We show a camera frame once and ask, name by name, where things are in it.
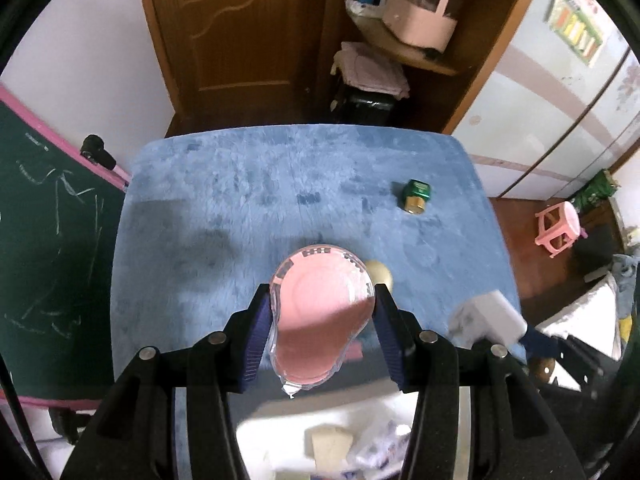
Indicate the white square box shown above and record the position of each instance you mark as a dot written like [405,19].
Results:
[487,317]

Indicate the pink plastic stool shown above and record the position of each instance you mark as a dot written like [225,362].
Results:
[560,227]

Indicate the wooden corner shelf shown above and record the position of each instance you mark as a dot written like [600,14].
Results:
[465,80]

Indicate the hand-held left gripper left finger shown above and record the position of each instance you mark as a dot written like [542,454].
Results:
[255,340]

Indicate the round gold tin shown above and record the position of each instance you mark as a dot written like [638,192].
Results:
[381,274]

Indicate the white wardrobe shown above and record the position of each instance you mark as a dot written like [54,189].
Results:
[540,120]

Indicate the folded pink cloths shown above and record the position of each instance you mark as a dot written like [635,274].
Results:
[372,70]

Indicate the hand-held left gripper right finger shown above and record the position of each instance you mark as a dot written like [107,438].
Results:
[387,340]

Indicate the wall poster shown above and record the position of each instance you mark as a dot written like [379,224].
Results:
[580,20]

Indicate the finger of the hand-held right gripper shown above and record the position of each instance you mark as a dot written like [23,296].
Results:
[540,345]

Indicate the black bin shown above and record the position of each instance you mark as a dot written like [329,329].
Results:
[365,107]

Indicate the clear plastic box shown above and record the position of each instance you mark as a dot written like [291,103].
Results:
[382,447]

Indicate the white plastic tray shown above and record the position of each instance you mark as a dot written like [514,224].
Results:
[280,420]

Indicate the brown wooden door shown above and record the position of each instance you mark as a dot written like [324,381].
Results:
[240,45]

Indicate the green chalkboard easel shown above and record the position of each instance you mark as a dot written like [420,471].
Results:
[50,260]

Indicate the pink storage basket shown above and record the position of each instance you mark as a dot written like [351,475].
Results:
[425,15]

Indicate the white papers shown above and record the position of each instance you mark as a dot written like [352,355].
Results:
[365,10]

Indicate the small green bottle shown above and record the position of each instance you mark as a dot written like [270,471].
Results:
[416,196]

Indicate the black easel knob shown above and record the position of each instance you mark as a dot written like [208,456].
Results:
[70,425]
[97,151]

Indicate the pink clear plastic case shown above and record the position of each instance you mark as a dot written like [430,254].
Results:
[320,310]

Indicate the green bag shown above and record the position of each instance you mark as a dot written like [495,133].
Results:
[597,190]

